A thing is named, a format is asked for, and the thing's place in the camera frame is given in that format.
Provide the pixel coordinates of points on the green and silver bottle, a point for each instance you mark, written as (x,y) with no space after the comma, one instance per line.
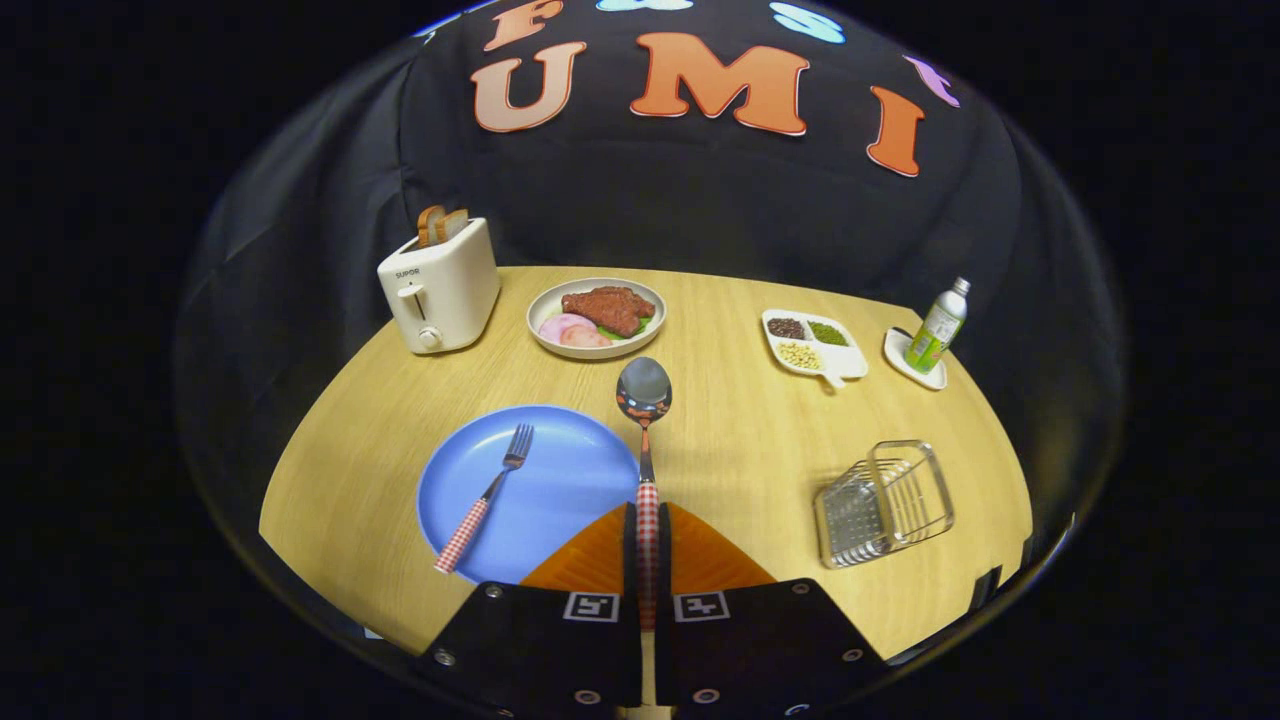
(935,335)

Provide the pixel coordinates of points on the pile of green mung beans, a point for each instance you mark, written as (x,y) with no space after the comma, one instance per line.
(828,333)

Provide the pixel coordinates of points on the white toaster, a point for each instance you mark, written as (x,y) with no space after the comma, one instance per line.
(450,285)

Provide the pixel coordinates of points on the pile of dark red beans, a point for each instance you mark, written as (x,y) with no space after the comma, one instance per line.
(786,328)

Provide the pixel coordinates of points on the pile of yellow soybeans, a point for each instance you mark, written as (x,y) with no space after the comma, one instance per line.
(799,356)

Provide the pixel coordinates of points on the white round dinner plate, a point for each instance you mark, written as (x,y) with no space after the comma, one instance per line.
(545,300)

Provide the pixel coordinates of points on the brown toast slice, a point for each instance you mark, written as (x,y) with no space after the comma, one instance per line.
(430,225)
(456,224)

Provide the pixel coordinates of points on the brown steak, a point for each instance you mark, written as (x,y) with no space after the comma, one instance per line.
(610,305)

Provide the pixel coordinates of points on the white divided dish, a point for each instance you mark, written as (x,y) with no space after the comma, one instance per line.
(845,362)

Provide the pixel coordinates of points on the green lettuce leaf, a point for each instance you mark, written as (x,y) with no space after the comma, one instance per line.
(640,328)

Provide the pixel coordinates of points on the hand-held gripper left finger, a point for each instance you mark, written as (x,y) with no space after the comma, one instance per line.
(632,580)

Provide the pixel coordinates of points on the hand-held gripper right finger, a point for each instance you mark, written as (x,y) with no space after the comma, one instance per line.
(665,580)

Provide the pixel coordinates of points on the pink ham slices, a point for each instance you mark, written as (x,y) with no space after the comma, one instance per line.
(570,332)

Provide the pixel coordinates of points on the blue round plate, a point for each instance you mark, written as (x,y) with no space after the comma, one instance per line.
(560,490)

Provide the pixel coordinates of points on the small white saucer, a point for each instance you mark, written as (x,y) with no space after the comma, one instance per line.
(900,355)

